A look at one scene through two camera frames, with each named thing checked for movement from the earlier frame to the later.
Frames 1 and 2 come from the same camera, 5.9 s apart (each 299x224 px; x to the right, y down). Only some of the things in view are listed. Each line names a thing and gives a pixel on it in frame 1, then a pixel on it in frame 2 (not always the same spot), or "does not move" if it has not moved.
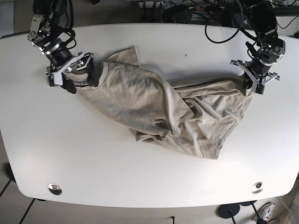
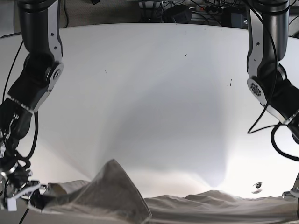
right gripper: [251, 79] -> [294, 192]
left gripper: [84, 64] -> [24, 190]
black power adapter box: [177, 14] does not move
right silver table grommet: [257, 188] does not move
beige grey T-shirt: [197, 115] -> [109, 197]
